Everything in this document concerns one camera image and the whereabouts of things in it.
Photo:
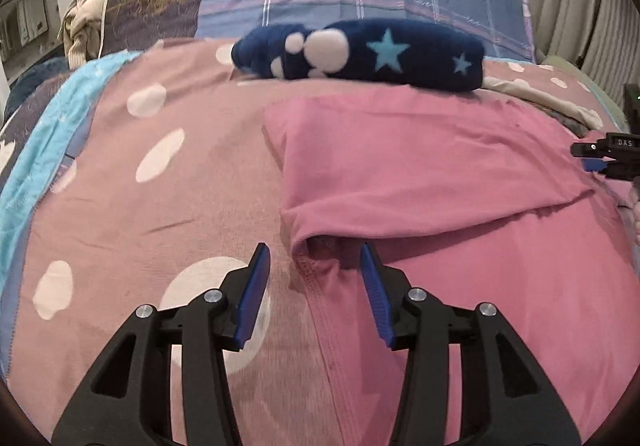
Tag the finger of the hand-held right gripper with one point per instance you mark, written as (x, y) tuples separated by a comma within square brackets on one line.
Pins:
[(607, 170), (590, 149)]

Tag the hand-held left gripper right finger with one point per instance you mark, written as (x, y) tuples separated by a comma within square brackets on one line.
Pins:
[(376, 298)]

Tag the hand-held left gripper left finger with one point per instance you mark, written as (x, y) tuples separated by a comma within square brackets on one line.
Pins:
[(252, 298)]

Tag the pink small garment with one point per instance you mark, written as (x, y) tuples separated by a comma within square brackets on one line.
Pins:
[(425, 166)]

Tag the beige flat cloth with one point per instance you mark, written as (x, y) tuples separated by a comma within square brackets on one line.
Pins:
[(545, 99)]

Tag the pink polka dot blanket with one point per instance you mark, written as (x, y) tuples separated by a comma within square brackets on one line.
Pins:
[(150, 226)]

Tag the navy star print folded cloth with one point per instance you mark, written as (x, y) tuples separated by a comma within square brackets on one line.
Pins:
[(425, 61)]

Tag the light blue cloth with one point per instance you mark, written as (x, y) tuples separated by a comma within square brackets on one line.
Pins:
[(50, 126)]

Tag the dark deer print duvet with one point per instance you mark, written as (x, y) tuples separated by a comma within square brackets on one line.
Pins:
[(35, 116)]

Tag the beige crumpled cloth pile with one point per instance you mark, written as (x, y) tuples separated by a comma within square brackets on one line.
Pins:
[(80, 36)]

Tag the dark blue blanket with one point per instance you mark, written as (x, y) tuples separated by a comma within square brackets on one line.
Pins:
[(30, 74)]

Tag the cluttered shelf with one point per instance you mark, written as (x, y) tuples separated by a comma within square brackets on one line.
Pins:
[(22, 21)]

